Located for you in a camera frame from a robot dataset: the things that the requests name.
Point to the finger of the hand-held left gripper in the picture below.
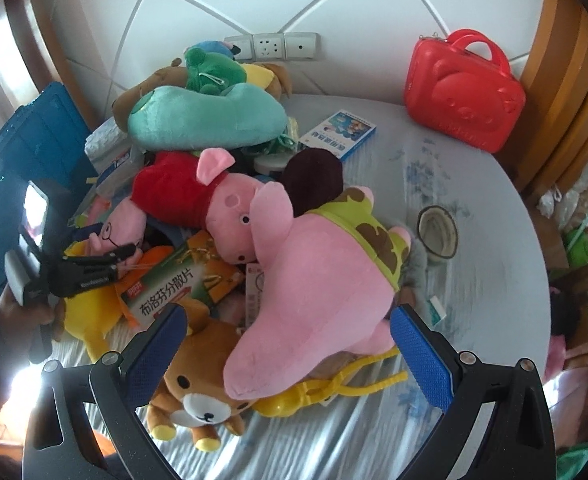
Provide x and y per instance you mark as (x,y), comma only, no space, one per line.
(94,280)
(109,254)

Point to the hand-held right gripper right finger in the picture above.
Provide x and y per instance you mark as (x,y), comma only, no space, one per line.
(421,360)

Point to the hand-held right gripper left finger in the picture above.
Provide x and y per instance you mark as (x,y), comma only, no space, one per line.
(156,355)

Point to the pink pig plush with glasses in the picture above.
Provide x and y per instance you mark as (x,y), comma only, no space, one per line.
(124,220)

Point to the blue plastic crate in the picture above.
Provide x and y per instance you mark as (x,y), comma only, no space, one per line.
(29,170)

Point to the pink star plush toy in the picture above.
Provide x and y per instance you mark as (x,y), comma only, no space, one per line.
(314,290)

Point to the white cloth covered desktop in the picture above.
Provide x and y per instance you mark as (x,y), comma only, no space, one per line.
(474,185)

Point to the person's left hand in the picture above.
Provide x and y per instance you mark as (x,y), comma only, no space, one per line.
(11,310)

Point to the brown bear plush toy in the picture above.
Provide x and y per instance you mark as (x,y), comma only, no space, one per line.
(199,360)

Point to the green orange medicine box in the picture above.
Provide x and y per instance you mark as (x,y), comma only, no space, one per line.
(174,282)

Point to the blue white box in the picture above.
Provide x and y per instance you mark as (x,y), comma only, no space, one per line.
(119,170)

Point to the pink pig plush red dress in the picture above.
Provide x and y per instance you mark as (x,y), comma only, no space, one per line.
(174,190)

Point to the yellow plastic clip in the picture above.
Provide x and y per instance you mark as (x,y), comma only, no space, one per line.
(324,390)

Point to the tape roll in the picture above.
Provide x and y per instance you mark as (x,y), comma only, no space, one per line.
(439,232)

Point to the brown capybara plush toy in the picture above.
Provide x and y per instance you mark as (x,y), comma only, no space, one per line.
(134,95)

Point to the teal plush toy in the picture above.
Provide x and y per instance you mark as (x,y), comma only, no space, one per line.
(204,120)

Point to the white round container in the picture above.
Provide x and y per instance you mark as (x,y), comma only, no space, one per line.
(271,164)

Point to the green frog plush toy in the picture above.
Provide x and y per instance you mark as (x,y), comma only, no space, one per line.
(209,70)

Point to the dark brown plush toy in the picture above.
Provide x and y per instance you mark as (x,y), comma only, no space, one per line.
(314,180)

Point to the blue plush toy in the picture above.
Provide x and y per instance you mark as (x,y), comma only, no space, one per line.
(214,47)

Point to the yellow brown plush toy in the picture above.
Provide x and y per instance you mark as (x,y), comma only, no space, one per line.
(266,77)

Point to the blue picture box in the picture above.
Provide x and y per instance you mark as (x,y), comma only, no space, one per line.
(339,132)

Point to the red toy suitcase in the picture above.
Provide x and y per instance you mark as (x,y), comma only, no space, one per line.
(464,90)

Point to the white wall socket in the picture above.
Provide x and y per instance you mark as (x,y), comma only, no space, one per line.
(239,47)
(301,45)
(269,46)

